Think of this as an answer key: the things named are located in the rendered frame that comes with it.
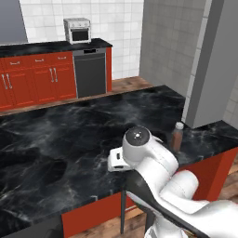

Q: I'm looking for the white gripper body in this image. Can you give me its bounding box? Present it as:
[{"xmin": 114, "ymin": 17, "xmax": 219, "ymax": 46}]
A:
[{"xmin": 107, "ymin": 159, "xmax": 133, "ymax": 173}]

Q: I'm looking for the dark stool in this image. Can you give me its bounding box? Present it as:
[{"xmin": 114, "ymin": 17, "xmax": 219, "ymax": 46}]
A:
[{"xmin": 119, "ymin": 188, "xmax": 157, "ymax": 235}]

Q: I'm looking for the grey wall cabinet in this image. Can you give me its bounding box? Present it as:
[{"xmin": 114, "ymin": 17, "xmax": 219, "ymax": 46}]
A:
[{"xmin": 180, "ymin": 0, "xmax": 238, "ymax": 130}]

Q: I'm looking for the red island counter base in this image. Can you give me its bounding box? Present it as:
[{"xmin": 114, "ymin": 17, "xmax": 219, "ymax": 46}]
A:
[{"xmin": 60, "ymin": 146, "xmax": 238, "ymax": 238}]

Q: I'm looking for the red base cupboard run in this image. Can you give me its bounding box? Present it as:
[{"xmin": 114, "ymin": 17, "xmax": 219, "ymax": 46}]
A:
[{"xmin": 0, "ymin": 46, "xmax": 113, "ymax": 112}]

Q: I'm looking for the grey flat panel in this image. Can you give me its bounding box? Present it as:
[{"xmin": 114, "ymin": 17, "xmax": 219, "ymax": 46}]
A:
[{"xmin": 0, "ymin": 0, "xmax": 29, "ymax": 46}]

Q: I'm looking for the white toaster oven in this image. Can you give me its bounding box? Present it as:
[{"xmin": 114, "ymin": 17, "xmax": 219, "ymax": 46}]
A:
[{"xmin": 63, "ymin": 17, "xmax": 93, "ymax": 46}]

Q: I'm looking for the dark grey dishwasher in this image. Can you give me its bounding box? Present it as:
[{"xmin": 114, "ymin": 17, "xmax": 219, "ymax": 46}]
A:
[{"xmin": 72, "ymin": 47, "xmax": 108, "ymax": 99}]

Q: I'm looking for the brown cinnamon bottle white cap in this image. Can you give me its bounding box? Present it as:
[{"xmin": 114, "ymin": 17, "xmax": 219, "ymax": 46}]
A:
[{"xmin": 171, "ymin": 121, "xmax": 186, "ymax": 153}]

